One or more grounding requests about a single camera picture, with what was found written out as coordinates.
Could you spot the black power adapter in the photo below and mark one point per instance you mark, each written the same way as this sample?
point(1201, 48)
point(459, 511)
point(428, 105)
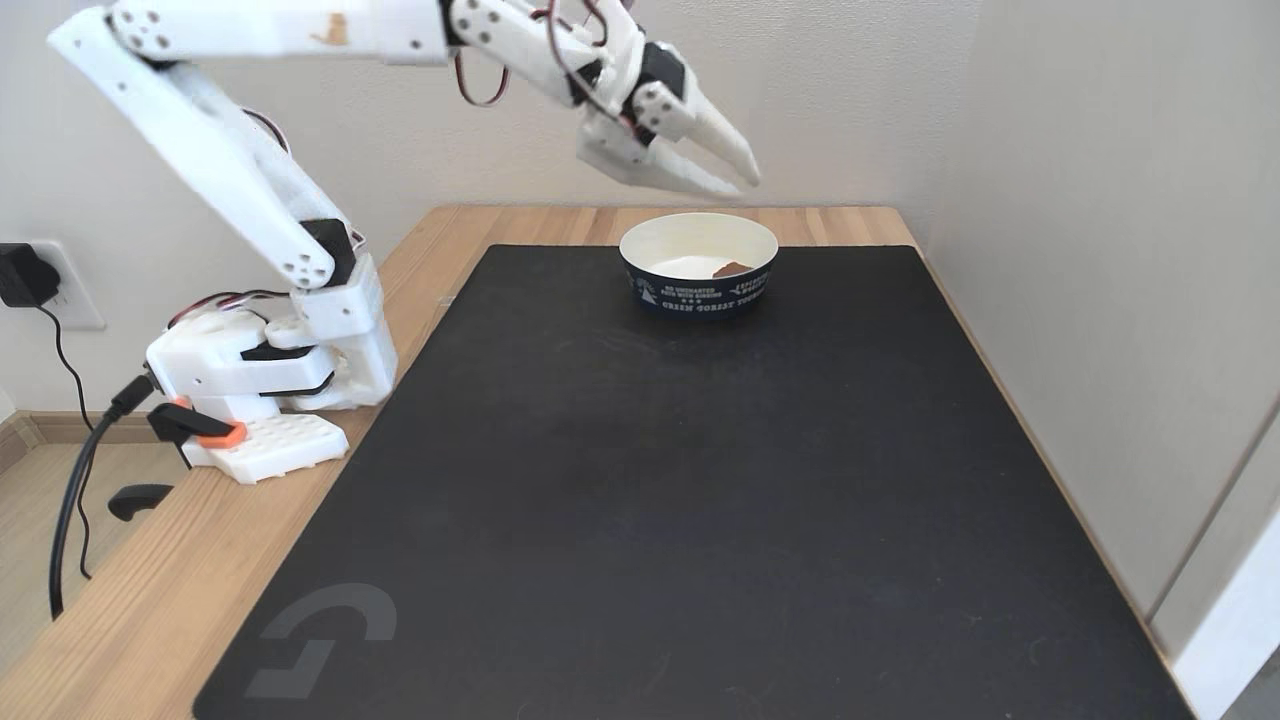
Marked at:
point(20, 275)

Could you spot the white wall outlet plate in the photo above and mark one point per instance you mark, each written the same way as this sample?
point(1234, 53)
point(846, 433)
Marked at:
point(80, 300)

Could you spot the white door frame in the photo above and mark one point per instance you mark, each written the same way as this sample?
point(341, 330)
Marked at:
point(1235, 620)

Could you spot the black and orange table clamp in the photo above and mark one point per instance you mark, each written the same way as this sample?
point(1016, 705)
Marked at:
point(205, 430)

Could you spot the black desk mat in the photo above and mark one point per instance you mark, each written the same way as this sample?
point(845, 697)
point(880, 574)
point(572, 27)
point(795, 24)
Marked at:
point(650, 540)

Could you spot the wooden baseboard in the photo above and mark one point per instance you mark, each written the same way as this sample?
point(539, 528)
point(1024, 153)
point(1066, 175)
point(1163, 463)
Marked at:
point(60, 427)

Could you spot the brown square toy block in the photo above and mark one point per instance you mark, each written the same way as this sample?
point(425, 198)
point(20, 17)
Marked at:
point(733, 269)

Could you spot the navy and white paper bowl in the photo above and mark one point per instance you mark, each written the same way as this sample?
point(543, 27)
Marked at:
point(697, 290)

